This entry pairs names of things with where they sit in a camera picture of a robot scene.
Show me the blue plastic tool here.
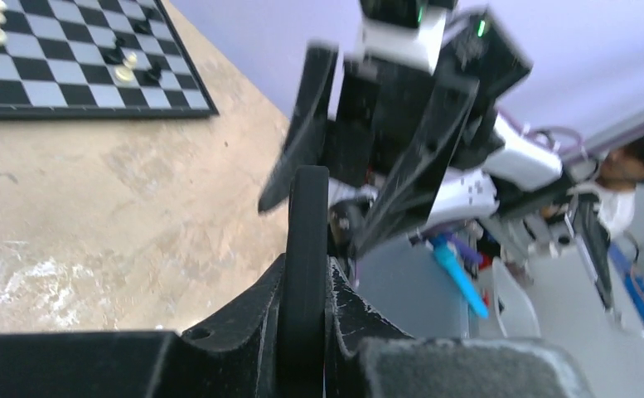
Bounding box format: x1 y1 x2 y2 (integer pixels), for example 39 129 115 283
429 235 489 318

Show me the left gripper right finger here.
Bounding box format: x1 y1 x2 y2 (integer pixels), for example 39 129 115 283
325 259 593 397

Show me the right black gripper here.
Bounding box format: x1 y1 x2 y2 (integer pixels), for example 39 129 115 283
258 43 478 259

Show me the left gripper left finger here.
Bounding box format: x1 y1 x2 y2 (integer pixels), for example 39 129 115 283
0 258 284 397

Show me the clear plastic bowl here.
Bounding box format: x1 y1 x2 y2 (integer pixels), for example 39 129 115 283
490 258 541 338

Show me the black chess piece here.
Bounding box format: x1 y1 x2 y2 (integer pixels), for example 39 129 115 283
102 36 125 65
143 61 162 86

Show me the black phone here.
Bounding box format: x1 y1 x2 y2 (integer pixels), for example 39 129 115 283
276 166 328 397

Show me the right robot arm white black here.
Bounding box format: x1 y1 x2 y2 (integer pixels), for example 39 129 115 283
258 1 573 260

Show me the person in white shirt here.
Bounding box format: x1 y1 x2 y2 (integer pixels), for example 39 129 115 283
570 136 644 238

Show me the black white chessboard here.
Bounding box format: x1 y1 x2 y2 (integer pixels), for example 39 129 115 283
0 0 217 120

